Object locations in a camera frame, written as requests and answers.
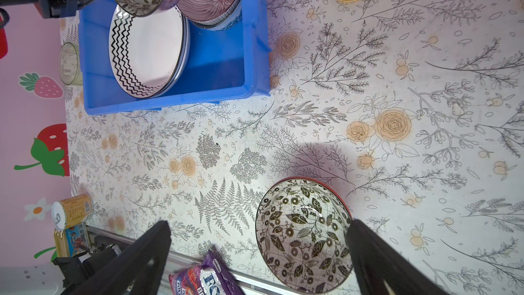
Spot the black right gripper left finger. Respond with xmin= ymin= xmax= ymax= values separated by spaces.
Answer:
xmin=72 ymin=221 xmax=171 ymax=294

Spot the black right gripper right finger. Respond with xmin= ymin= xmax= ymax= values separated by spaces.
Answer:
xmin=346 ymin=219 xmax=445 ymax=294

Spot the black leaf pattern red bowl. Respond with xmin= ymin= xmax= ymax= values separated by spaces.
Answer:
xmin=255 ymin=178 xmax=352 ymax=294

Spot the zigzag rim white plate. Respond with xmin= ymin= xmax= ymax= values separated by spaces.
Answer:
xmin=109 ymin=7 xmax=190 ymax=99

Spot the blue plastic bin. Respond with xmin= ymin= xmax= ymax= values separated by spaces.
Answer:
xmin=79 ymin=0 xmax=271 ymax=115

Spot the purple Fox's candy bag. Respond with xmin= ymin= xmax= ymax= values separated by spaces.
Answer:
xmin=169 ymin=250 xmax=244 ymax=295

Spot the green glass cup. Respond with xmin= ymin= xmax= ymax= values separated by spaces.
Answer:
xmin=58 ymin=42 xmax=83 ymax=86

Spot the tin can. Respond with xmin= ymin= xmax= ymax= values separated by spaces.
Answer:
xmin=51 ymin=194 xmax=94 ymax=232

